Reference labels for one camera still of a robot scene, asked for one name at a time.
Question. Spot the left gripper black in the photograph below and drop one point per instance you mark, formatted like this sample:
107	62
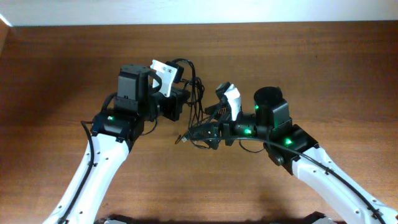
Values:
173	104

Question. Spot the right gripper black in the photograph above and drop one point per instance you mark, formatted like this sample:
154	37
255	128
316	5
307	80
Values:
226	118

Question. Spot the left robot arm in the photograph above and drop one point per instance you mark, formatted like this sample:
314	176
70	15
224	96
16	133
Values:
144	93

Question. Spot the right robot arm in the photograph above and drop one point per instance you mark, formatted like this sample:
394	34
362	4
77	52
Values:
289	146

